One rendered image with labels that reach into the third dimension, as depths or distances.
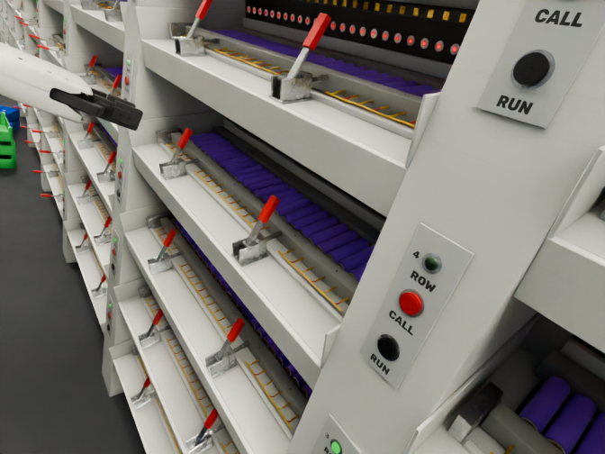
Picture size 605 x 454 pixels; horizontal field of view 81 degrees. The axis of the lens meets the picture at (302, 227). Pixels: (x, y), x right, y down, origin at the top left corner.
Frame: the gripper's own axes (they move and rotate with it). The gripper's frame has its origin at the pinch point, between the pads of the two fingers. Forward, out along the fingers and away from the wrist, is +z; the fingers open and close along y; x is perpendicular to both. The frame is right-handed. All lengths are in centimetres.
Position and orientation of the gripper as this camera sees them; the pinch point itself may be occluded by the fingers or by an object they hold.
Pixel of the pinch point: (121, 112)
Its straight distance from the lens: 61.5
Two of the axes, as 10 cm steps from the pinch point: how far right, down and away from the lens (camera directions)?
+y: 6.0, 4.9, -6.3
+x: 4.6, -8.6, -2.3
